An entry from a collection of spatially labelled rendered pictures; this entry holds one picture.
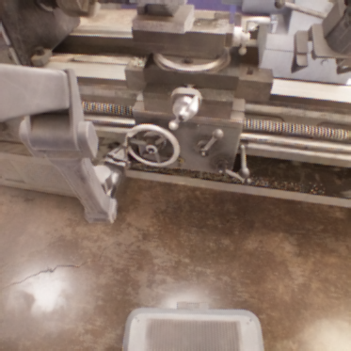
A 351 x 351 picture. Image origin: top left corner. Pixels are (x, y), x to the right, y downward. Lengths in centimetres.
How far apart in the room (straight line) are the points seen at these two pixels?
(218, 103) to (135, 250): 95
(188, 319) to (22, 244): 106
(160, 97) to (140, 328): 85
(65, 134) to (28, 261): 130
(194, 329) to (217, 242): 56
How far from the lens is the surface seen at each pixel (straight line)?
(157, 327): 112
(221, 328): 113
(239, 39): 94
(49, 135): 44
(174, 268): 145
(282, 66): 111
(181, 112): 80
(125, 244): 153
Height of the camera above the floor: 137
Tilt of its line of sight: 51 degrees down
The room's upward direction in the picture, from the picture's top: 1 degrees counter-clockwise
